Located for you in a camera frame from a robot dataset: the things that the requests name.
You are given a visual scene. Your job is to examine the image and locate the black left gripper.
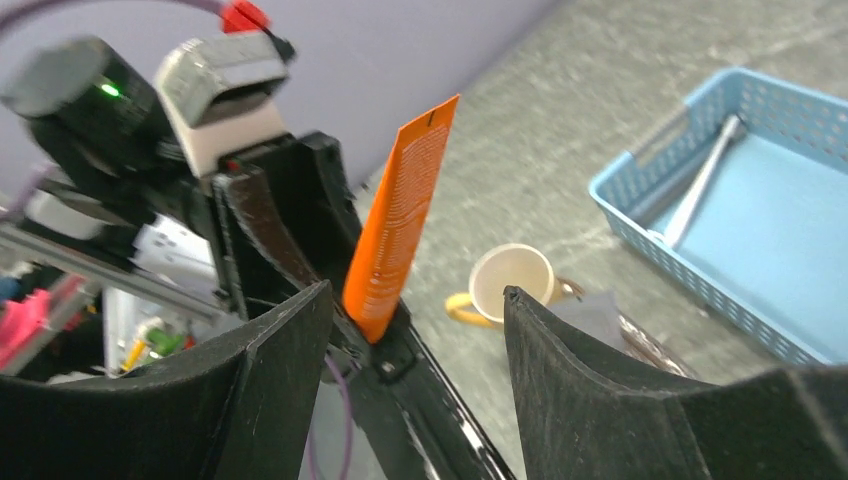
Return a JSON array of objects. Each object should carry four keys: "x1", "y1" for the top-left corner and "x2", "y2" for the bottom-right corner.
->
[{"x1": 213, "y1": 132, "x2": 410, "y2": 367}]

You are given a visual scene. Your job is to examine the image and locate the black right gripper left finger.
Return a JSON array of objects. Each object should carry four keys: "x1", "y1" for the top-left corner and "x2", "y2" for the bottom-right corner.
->
[{"x1": 1, "y1": 281, "x2": 334, "y2": 479}]

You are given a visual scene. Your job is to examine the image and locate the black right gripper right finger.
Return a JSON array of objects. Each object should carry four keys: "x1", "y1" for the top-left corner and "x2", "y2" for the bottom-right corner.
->
[{"x1": 504, "y1": 286, "x2": 847, "y2": 479}]

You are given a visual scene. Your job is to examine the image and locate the yellow ceramic mug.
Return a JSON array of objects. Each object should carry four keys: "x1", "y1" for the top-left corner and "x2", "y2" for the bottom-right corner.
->
[{"x1": 444, "y1": 243, "x2": 564, "y2": 329}]

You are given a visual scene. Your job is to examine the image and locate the brown oval wooden tray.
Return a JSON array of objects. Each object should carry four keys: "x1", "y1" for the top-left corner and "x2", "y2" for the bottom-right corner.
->
[{"x1": 557, "y1": 277, "x2": 586, "y2": 301}]

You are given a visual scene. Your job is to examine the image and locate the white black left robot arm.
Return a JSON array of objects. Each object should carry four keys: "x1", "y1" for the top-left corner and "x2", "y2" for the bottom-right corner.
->
[{"x1": 1, "y1": 31, "x2": 362, "y2": 370}]

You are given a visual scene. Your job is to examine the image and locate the light blue plastic basket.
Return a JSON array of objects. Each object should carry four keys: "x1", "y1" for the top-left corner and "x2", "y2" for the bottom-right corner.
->
[{"x1": 589, "y1": 67, "x2": 847, "y2": 364}]

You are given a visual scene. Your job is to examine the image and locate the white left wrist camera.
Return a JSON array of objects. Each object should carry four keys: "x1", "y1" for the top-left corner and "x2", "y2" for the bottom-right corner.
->
[{"x1": 154, "y1": 31, "x2": 288, "y2": 178}]

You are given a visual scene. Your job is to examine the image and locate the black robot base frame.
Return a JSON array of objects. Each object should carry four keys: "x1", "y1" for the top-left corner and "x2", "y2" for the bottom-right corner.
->
[{"x1": 350, "y1": 327, "x2": 515, "y2": 480}]

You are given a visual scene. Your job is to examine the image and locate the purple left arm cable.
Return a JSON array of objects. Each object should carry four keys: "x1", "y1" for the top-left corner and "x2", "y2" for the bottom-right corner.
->
[{"x1": 0, "y1": 0, "x2": 356, "y2": 480}]

